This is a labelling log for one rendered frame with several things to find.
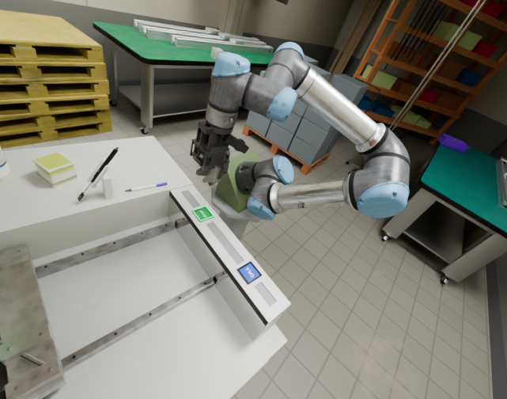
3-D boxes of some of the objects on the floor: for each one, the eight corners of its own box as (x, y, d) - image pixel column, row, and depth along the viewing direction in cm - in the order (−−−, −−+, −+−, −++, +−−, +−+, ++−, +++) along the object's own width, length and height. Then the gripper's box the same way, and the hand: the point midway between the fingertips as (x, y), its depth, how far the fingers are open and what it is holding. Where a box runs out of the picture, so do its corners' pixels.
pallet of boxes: (327, 159, 368) (369, 85, 299) (305, 175, 316) (351, 89, 247) (270, 124, 403) (296, 51, 334) (242, 133, 351) (266, 48, 282)
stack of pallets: (-39, 159, 186) (-108, 35, 134) (-68, 110, 213) (-135, -9, 161) (115, 132, 266) (109, 48, 214) (80, 99, 293) (66, 17, 241)
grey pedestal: (225, 237, 205) (254, 154, 153) (265, 274, 190) (312, 195, 138) (173, 271, 170) (187, 179, 118) (217, 320, 154) (255, 239, 102)
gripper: (193, 115, 61) (183, 180, 75) (213, 134, 57) (199, 199, 70) (221, 113, 66) (208, 175, 80) (241, 131, 62) (224, 192, 76)
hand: (212, 181), depth 76 cm, fingers closed
